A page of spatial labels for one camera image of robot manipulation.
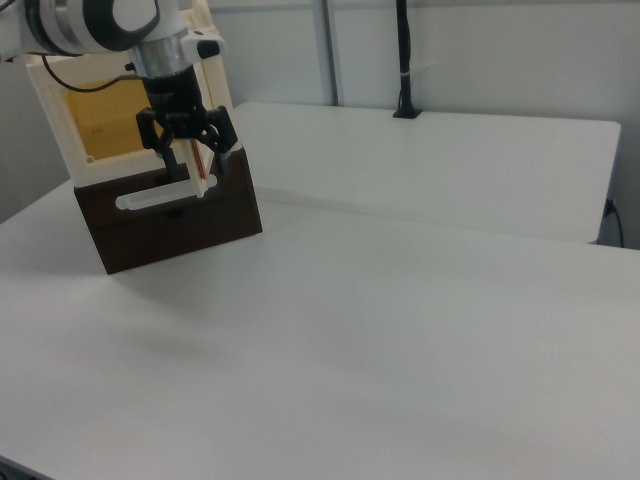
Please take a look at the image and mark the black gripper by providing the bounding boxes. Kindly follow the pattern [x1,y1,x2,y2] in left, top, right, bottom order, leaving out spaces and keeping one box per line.
[135,66,239,183]

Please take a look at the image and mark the black cable on robot arm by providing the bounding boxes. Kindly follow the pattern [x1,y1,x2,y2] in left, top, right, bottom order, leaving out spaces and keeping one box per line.
[40,53,147,94]

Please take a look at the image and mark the black pole with clamp base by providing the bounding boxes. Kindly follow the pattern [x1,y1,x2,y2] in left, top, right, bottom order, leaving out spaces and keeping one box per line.
[391,0,424,121]

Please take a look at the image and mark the black floor cable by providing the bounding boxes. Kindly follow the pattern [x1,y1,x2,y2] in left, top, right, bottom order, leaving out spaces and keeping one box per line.
[601,196,625,249]

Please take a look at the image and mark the dark grey box base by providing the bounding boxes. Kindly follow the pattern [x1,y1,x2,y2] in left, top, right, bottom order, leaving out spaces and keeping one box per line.
[73,147,265,276]

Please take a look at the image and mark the cream plastic lidded box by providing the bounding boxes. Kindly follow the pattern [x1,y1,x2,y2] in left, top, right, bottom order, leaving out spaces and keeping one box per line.
[24,0,235,184]

